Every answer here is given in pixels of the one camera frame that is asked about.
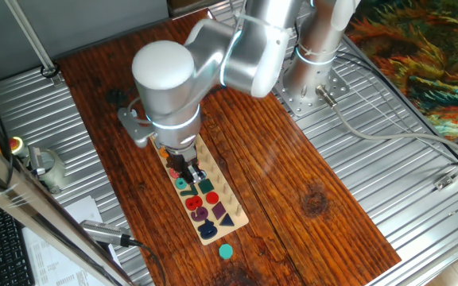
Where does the purple rhombus piece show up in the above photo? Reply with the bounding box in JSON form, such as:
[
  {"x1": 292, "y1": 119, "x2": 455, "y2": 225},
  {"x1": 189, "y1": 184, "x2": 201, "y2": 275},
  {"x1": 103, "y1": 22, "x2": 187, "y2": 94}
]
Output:
[{"x1": 212, "y1": 201, "x2": 227, "y2": 220}]

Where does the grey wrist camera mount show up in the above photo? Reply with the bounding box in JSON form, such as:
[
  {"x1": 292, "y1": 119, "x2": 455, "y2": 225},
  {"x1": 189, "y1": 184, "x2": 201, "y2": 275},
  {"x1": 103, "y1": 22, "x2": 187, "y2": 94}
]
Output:
[{"x1": 117, "y1": 106, "x2": 154, "y2": 149}]

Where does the black camera cable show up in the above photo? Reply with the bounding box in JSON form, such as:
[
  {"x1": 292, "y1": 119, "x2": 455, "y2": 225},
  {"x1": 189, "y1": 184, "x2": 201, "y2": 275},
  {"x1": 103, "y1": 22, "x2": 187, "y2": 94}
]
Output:
[{"x1": 127, "y1": 237, "x2": 167, "y2": 286}]

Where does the teal octagon puzzle piece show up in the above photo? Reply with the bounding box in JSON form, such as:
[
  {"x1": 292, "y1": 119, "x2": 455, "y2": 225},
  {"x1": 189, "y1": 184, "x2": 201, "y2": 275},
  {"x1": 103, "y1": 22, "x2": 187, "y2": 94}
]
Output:
[{"x1": 218, "y1": 243, "x2": 235, "y2": 261}]

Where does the red number eight piece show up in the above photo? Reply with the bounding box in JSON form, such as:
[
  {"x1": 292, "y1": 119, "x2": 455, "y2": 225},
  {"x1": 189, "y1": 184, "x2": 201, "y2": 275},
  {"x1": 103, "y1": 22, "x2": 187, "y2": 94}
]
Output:
[{"x1": 184, "y1": 195, "x2": 204, "y2": 211}]

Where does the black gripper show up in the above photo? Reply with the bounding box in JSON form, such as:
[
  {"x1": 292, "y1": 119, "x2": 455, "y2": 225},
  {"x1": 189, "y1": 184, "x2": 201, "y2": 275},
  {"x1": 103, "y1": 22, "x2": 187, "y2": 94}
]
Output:
[{"x1": 164, "y1": 145, "x2": 208, "y2": 186}]

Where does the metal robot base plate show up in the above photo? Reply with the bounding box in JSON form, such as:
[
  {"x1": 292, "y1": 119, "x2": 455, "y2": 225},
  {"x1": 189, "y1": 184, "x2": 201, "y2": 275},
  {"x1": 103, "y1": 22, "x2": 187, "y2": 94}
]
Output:
[{"x1": 272, "y1": 65, "x2": 351, "y2": 118}]

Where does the printed paper sheet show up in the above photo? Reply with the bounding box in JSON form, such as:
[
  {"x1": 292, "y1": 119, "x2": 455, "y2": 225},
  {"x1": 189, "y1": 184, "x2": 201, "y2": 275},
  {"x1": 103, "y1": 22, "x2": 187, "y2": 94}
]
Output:
[{"x1": 21, "y1": 195, "x2": 122, "y2": 286}]

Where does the aluminium frame post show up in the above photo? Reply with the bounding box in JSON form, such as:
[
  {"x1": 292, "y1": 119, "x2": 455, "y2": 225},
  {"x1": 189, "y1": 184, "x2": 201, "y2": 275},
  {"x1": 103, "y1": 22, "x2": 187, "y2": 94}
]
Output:
[{"x1": 4, "y1": 0, "x2": 65, "y2": 87}]

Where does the grey metal clamp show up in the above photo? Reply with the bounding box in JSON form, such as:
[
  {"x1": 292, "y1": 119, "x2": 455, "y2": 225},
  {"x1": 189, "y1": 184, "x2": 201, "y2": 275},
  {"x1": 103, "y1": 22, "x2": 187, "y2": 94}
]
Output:
[{"x1": 28, "y1": 145, "x2": 47, "y2": 176}]

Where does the large aluminium frame beam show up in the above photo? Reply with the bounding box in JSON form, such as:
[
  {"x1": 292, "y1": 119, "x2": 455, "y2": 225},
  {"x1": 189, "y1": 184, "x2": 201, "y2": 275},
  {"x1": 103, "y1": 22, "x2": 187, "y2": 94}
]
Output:
[{"x1": 0, "y1": 114, "x2": 137, "y2": 286}]

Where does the navy number ten piece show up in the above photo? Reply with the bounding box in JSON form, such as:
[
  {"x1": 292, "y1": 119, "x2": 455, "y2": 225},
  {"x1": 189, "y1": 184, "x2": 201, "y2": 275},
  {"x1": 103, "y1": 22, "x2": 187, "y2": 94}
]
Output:
[{"x1": 197, "y1": 219, "x2": 218, "y2": 241}]

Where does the red emergency stop button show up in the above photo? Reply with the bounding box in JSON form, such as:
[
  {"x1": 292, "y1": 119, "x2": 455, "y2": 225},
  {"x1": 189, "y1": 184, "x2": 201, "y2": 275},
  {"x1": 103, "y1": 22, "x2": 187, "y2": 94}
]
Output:
[{"x1": 9, "y1": 137, "x2": 29, "y2": 160}]

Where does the thick grey robot cable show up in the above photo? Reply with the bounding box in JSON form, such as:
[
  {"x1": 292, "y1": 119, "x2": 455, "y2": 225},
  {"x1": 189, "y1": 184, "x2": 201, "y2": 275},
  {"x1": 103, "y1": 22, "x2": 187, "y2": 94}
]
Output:
[{"x1": 315, "y1": 84, "x2": 458, "y2": 160}]

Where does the dark green square piece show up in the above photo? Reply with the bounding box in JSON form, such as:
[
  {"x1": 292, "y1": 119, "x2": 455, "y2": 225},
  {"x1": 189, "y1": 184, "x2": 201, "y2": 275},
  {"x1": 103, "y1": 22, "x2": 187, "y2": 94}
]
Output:
[{"x1": 197, "y1": 178, "x2": 215, "y2": 195}]

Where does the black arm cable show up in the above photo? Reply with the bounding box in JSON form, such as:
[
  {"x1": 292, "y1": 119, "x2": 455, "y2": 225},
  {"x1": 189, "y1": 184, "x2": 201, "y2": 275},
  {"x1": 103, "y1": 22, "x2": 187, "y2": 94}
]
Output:
[{"x1": 292, "y1": 23, "x2": 302, "y2": 60}]

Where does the dark green number seven piece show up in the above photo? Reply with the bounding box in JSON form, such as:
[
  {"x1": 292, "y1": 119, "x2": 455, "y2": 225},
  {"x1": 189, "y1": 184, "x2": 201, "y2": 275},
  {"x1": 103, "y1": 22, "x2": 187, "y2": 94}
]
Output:
[{"x1": 179, "y1": 184, "x2": 199, "y2": 198}]

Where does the dark brown wooden plank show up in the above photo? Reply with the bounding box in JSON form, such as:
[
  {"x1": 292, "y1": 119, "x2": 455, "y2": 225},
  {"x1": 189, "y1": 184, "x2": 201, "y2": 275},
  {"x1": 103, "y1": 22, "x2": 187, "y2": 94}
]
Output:
[{"x1": 56, "y1": 7, "x2": 403, "y2": 286}]

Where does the silver camera on stand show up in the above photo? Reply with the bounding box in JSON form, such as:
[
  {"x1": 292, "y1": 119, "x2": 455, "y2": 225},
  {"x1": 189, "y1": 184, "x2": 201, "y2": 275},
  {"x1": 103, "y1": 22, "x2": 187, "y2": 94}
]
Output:
[{"x1": 80, "y1": 220, "x2": 134, "y2": 248}]

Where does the wooden shape puzzle board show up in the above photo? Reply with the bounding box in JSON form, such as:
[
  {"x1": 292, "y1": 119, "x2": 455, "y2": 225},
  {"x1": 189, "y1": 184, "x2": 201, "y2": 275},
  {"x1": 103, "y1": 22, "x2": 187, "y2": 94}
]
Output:
[{"x1": 151, "y1": 133, "x2": 250, "y2": 246}]

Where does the colourful painted cloth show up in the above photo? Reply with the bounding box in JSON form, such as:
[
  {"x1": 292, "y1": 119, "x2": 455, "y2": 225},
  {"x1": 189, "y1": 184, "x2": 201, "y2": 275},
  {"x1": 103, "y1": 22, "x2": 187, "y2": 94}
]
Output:
[{"x1": 343, "y1": 0, "x2": 458, "y2": 140}]

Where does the purple number nine piece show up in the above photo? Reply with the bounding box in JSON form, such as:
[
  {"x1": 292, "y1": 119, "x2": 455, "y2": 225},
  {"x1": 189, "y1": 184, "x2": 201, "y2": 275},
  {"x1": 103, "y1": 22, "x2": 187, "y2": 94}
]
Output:
[{"x1": 190, "y1": 206, "x2": 210, "y2": 223}]

